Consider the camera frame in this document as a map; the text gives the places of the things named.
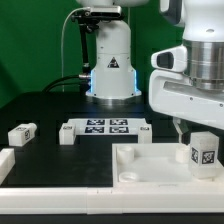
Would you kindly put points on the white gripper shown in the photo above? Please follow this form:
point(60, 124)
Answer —
point(172, 94)

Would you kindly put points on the white square tabletop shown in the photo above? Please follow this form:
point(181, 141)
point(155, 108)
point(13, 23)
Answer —
point(155, 164)

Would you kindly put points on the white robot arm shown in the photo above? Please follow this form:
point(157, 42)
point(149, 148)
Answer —
point(112, 78)

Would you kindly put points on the white U-shaped fence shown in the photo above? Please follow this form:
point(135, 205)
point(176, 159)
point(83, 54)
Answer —
point(112, 200)

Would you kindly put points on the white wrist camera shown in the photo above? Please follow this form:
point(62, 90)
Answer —
point(172, 59)

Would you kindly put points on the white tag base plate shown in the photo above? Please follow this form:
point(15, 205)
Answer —
point(106, 126)

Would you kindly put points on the black camera on stand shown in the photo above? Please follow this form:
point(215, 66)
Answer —
point(88, 20)

